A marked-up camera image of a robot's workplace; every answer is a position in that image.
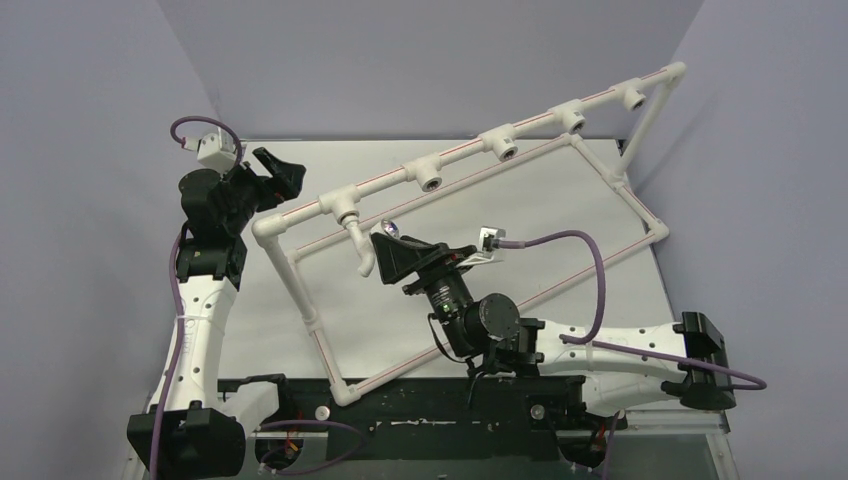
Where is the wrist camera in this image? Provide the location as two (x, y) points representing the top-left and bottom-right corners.
(458, 226), (506, 268)
(197, 130), (240, 174)

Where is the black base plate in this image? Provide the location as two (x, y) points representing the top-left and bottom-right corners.
(218, 374), (637, 463)

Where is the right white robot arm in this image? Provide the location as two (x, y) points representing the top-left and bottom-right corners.
(370, 230), (737, 427)

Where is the white PVC pipe frame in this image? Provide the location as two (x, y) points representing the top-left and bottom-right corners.
(249, 62), (686, 406)

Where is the white plastic water faucet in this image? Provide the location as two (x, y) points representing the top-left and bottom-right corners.
(339, 211), (400, 278)

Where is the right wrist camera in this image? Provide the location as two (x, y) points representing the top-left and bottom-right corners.
(458, 226), (506, 268)

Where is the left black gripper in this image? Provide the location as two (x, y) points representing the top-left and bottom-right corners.
(215, 148), (304, 234)

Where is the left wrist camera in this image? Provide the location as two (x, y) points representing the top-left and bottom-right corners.
(197, 130), (240, 174)

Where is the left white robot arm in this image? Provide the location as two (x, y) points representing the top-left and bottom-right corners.
(127, 148), (306, 479)

